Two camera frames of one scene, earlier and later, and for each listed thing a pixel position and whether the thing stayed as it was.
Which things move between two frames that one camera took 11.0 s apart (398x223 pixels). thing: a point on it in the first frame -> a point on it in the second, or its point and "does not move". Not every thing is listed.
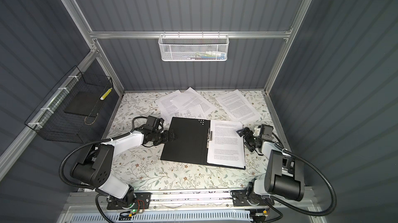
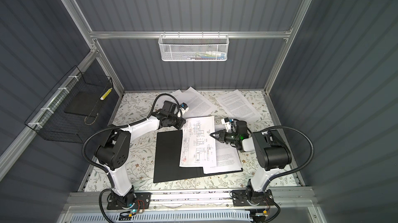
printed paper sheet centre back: [190, 98] does not move
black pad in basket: [84, 103] does not move
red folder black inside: [192, 144] -> [168, 157]
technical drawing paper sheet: [195, 111] -> [198, 148]
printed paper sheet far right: [238, 107] does not move
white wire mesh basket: [194, 47] does not move
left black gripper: [166, 138] -> [181, 121]
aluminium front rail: [77, 203] does not move
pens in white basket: [208, 55] does not move
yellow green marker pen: [106, 94] does not move
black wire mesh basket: [74, 111] does not move
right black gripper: [246, 131] -> [223, 136]
